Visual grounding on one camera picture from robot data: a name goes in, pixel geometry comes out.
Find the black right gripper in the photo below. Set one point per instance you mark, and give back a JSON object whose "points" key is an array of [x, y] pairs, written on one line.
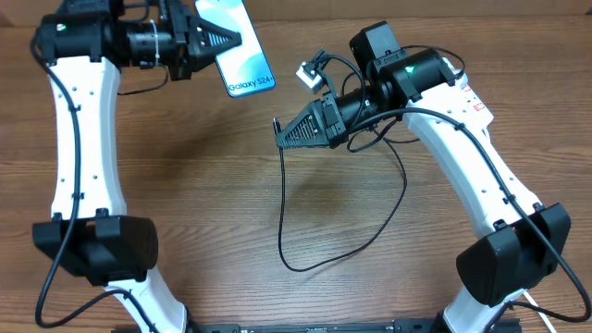
{"points": [[329, 138]]}

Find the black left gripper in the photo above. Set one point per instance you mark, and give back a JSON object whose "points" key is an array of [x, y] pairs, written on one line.
{"points": [[190, 34]]}

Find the black smartphone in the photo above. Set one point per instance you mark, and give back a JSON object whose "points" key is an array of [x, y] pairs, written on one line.
{"points": [[244, 68]]}

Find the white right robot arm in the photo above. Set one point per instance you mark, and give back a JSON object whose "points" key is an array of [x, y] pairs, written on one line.
{"points": [[519, 240]]}

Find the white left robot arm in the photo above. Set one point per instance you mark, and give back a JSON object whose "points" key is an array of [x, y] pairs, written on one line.
{"points": [[82, 47]]}

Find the white power strip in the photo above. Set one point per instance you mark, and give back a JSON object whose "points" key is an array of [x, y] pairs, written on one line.
{"points": [[463, 103]]}

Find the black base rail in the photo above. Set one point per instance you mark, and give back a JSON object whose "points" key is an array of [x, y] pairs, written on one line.
{"points": [[314, 327]]}

